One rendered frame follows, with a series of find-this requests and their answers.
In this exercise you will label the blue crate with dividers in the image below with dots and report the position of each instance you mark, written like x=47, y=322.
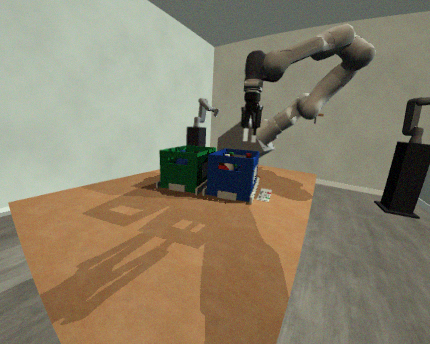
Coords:
x=238, y=181

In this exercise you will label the green crate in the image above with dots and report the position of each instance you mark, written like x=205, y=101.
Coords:
x=191, y=175

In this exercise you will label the blue bottle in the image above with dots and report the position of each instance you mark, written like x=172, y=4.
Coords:
x=181, y=161

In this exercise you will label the beige paper pick list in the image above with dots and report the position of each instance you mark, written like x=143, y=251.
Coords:
x=264, y=195

